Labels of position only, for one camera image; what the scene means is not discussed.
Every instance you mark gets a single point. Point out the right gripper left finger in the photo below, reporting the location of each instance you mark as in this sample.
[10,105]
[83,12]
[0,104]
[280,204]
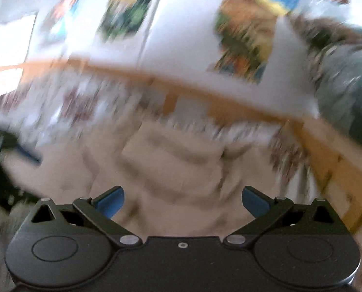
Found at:
[99,212]

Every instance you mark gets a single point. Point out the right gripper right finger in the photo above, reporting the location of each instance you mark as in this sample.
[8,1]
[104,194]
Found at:
[266,212]

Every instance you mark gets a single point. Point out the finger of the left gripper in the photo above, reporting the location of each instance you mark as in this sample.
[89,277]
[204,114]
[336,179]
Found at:
[28,155]

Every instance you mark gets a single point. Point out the beige garment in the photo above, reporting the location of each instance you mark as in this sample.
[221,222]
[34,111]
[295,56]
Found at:
[176,183]

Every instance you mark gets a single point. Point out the plastic bag of clothes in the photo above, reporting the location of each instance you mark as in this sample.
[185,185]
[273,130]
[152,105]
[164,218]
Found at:
[334,64]

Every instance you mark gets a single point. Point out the floral white bedspread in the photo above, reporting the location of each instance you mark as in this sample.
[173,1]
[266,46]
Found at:
[66,104]

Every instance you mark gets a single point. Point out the small girl poster left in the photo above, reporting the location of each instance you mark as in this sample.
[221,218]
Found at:
[58,21]

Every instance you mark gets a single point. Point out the landscape poster torn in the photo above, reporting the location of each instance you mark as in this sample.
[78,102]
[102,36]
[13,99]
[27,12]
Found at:
[246,33]

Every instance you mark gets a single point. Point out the blond child poster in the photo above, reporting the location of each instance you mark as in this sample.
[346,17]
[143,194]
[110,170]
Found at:
[122,19]

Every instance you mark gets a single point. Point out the wooden bed frame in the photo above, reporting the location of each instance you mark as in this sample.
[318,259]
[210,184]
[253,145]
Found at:
[335,158]

